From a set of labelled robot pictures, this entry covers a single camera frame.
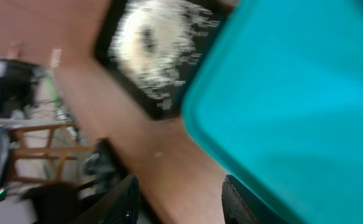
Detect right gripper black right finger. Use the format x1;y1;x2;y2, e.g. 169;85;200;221
221;175;287;224

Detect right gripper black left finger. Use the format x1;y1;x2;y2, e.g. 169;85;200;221
72;174;140;224

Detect teal serving tray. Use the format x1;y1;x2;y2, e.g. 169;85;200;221
182;0;363;223

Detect spilled rice grains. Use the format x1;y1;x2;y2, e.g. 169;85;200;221
108;0;223;110

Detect black plastic tray bin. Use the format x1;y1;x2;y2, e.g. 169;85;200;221
93;0;229;120

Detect wooden chair frame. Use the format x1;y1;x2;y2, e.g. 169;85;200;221
6;123;93;184

